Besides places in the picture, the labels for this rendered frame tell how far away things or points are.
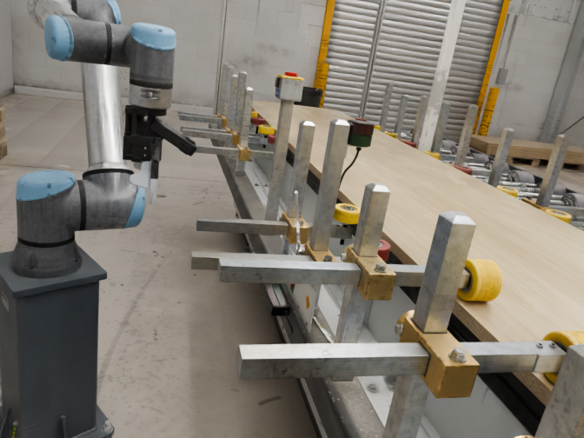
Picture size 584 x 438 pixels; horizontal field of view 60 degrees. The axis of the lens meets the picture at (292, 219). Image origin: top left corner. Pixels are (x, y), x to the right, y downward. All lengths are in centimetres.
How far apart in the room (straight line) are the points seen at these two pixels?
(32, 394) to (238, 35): 758
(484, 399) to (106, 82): 132
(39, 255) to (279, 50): 762
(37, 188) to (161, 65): 56
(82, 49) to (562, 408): 106
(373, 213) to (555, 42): 1040
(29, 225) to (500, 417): 123
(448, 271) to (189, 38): 816
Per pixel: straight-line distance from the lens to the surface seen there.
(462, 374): 69
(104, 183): 155
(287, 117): 160
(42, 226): 153
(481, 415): 102
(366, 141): 112
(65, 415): 183
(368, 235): 91
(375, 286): 87
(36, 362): 167
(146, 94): 112
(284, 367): 63
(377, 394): 118
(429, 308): 71
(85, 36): 121
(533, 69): 1099
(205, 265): 110
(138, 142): 115
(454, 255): 68
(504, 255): 135
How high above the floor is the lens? 131
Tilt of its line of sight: 19 degrees down
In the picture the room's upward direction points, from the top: 9 degrees clockwise
